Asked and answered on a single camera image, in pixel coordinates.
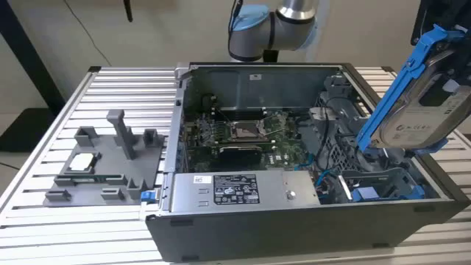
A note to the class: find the green motherboard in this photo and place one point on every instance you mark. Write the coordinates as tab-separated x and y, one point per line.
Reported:
287	154

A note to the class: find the silver power supply box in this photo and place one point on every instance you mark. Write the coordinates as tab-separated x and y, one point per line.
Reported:
273	190

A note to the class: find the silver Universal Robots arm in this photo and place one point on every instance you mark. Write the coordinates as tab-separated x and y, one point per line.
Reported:
258	36

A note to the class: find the green RAM stick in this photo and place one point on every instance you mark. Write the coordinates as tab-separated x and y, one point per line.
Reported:
90	178

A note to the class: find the grey metal drive cage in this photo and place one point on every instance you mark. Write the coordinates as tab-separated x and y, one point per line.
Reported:
313	132

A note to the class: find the CPU socket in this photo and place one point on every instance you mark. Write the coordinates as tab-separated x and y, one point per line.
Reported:
243	131

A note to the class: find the thin metal locking lever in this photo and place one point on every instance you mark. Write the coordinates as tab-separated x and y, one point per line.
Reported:
225	114

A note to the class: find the black hanging rod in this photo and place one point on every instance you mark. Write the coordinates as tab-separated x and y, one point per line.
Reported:
129	11

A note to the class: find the black RAM slot row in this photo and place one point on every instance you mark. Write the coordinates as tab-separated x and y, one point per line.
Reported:
239	113

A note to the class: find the black stand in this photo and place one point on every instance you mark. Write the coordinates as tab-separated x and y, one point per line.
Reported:
22	129

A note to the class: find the black graphics card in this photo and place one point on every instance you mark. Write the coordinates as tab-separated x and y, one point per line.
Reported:
239	157

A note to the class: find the black PC case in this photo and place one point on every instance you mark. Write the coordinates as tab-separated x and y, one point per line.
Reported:
258	234

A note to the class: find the blue case latch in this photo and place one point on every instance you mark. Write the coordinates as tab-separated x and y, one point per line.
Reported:
147	196

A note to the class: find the grey parts rack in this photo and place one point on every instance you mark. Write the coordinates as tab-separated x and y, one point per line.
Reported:
110	165

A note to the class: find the silver CPU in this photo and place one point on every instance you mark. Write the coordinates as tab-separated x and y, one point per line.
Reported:
83	162

